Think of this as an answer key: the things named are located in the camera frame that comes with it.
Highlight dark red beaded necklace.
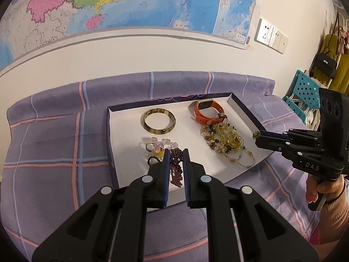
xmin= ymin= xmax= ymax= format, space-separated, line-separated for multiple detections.
xmin=168 ymin=147 xmax=185 ymax=188

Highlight pink crystal bead bracelet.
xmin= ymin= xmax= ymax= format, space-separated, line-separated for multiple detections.
xmin=144 ymin=137 xmax=179 ymax=167

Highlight yellow amber bead necklace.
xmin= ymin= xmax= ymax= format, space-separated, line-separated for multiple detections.
xmin=200 ymin=122 xmax=257 ymax=169

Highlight tortoiseshell bangle bracelet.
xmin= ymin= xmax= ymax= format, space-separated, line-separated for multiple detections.
xmin=140 ymin=108 xmax=177 ymax=136

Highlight orange smart watch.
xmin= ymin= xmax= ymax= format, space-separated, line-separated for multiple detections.
xmin=194 ymin=99 xmax=227 ymax=125

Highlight pink sweater right forearm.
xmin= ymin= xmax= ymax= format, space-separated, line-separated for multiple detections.
xmin=313 ymin=179 xmax=348 ymax=261

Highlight dark blue jewelry box tray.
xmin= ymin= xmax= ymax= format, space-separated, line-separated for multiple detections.
xmin=106 ymin=92 xmax=275 ymax=207

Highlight person's right hand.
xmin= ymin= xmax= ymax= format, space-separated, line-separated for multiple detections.
xmin=306 ymin=174 xmax=345 ymax=203

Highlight teal plastic stool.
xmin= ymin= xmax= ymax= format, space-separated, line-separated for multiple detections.
xmin=283 ymin=70 xmax=320 ymax=123

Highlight black handbag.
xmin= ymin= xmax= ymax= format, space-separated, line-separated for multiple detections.
xmin=315 ymin=12 xmax=340 ymax=79

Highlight purple plaid bed sheet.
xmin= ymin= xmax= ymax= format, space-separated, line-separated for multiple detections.
xmin=1 ymin=72 xmax=319 ymax=261

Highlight mustard yellow hanging coat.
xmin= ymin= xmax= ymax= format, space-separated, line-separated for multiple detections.
xmin=313 ymin=34 xmax=349 ymax=95

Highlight white wall socket panel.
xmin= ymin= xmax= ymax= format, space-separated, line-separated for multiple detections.
xmin=254 ymin=18 xmax=289 ymax=54

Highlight colourful wall map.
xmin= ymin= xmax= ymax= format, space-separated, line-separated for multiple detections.
xmin=1 ymin=0 xmax=256 ymax=74

